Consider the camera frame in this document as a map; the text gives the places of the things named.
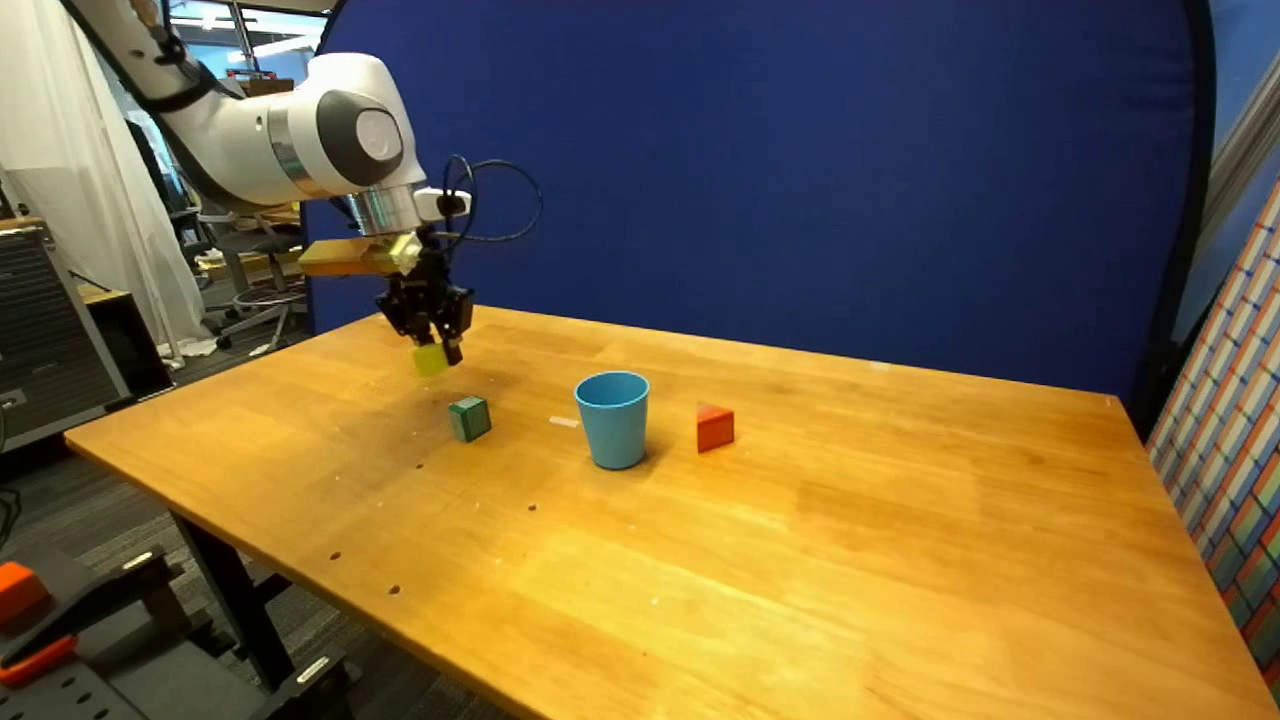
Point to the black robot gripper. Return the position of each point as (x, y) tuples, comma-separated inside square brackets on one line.
[(420, 298)]

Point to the yellow cube block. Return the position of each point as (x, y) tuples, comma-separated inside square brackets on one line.
[(429, 360)]

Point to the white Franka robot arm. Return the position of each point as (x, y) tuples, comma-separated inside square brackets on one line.
[(303, 132)]

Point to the green cube block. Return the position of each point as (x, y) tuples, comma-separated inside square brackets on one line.
[(468, 418)]

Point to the blue plastic cup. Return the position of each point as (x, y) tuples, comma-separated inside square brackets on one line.
[(615, 420)]

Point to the red cube block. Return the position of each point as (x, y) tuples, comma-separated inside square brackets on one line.
[(715, 428)]

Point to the light wooden board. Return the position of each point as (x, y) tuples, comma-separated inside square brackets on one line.
[(345, 257)]

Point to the black table leg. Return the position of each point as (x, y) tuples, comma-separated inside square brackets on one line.
[(240, 601)]

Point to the white curtain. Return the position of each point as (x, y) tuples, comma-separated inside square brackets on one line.
[(87, 174)]

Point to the black equipment cabinet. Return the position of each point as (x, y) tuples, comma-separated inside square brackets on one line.
[(44, 332)]

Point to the dark blue fabric backdrop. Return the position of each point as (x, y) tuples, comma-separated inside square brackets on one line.
[(802, 174)]

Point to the red orange box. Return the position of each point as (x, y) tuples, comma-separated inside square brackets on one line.
[(17, 591)]

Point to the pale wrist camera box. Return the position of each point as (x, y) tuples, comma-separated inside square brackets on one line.
[(405, 249)]

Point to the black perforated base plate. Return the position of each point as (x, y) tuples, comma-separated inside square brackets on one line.
[(122, 667)]

